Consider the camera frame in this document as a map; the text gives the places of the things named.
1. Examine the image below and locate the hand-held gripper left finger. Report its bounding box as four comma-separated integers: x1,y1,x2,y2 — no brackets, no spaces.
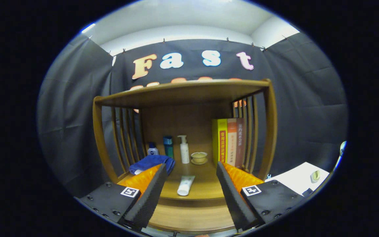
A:
76,164,168,231

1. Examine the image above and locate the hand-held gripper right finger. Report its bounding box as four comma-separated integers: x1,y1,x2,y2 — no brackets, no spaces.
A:
216,162,305,231

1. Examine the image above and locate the white tube green print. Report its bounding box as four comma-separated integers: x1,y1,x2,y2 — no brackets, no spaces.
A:
177,175,196,197

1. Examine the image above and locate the wooden drawer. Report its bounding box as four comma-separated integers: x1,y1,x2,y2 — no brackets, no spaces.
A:
148,197,236,234

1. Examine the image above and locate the wooden countertop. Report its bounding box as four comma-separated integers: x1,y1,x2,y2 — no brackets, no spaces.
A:
117,161,262,200

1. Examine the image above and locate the wooden cabinet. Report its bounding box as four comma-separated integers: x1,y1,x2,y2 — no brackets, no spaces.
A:
92,78,278,235

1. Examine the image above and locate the folded blue towel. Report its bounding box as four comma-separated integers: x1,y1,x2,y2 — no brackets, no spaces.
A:
129,155,176,175

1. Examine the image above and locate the teal bottle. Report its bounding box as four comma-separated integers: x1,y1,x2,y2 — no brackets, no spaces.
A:
163,136,174,159

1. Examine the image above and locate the pale green lidded teacup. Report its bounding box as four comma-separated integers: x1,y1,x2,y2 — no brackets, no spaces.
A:
190,152,208,165

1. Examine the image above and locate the orange cream book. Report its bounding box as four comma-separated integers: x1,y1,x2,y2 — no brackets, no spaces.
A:
227,118,237,167

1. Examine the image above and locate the brown book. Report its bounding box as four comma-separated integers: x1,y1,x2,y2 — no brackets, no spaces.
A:
235,118,245,169

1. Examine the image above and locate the white pump bottle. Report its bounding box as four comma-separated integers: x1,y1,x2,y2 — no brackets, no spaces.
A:
177,135,190,164

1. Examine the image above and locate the yellow book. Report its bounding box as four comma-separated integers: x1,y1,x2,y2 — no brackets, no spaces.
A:
212,119,228,167

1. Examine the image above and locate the white side table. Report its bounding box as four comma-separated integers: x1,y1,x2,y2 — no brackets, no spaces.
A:
264,162,330,196

